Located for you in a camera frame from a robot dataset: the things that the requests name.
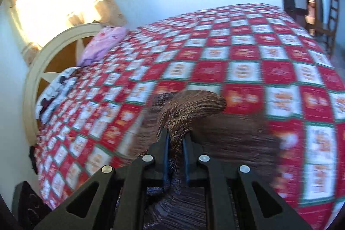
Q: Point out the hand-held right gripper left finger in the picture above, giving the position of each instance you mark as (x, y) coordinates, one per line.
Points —
(165, 154)

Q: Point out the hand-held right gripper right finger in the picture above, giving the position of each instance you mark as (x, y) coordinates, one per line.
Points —
(188, 157)

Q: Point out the brown knit sun-print sweater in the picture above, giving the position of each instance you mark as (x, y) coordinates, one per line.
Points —
(194, 108)

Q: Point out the red checkered printed blanket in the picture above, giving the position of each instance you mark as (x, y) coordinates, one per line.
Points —
(215, 57)

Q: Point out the grey patterned pillow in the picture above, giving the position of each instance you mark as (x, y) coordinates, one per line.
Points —
(56, 90)

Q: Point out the pink pillow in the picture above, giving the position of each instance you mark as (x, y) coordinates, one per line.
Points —
(105, 41)

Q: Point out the dark bedside object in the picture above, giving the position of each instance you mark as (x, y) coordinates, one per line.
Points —
(29, 205)

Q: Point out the cream wooden headboard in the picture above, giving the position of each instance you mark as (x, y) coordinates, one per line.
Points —
(35, 79)

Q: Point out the cream sheer curtain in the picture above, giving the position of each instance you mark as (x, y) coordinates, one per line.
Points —
(54, 3)

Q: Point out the wooden chair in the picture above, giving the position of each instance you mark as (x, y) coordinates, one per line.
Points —
(331, 22)

